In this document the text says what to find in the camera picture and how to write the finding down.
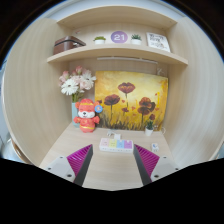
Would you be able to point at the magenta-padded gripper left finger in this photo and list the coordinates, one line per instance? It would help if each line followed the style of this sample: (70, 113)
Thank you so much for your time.
(78, 161)

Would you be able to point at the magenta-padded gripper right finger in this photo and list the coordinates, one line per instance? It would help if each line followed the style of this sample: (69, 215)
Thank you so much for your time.
(148, 161)

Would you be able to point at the small plant in white pot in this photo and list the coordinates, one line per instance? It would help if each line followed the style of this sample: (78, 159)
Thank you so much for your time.
(149, 131)

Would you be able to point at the pastel multicolour power strip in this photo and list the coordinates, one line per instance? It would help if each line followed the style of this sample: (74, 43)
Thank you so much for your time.
(116, 145)

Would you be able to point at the white adapter block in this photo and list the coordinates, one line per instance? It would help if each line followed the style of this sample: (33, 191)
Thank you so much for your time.
(117, 136)

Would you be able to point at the red plush mouse toy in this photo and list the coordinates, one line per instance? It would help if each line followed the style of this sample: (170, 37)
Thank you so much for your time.
(87, 121)

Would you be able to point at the small white power plug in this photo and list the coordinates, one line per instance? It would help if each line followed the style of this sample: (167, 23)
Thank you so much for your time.
(110, 133)

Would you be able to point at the light blue vase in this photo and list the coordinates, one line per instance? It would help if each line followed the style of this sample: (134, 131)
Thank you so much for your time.
(74, 115)

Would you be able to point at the pink and white flower bouquet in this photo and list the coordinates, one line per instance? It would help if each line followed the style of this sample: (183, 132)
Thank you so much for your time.
(71, 86)

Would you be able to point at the yellow poppy flower painting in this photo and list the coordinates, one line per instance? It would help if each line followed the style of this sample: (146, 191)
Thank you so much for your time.
(133, 80)

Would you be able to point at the white light bar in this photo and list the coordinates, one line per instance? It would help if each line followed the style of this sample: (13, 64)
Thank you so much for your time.
(126, 59)

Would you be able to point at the wooden shelf with decorations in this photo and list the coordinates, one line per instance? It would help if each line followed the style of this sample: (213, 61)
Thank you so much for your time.
(116, 51)

